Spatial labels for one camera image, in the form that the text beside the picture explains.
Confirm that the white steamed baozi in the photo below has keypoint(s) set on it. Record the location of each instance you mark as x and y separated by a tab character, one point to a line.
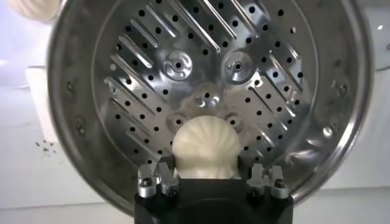
205	146
33	9

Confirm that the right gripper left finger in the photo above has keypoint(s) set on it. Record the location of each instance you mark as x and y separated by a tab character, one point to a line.
161	179

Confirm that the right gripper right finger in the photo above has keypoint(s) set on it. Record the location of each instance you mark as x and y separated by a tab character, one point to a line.
265	179

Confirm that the perforated steel steamer basket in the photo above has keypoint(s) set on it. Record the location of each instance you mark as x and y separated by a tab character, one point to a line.
213	45

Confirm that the dark crumbs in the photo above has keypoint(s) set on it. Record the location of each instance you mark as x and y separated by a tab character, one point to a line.
45	149

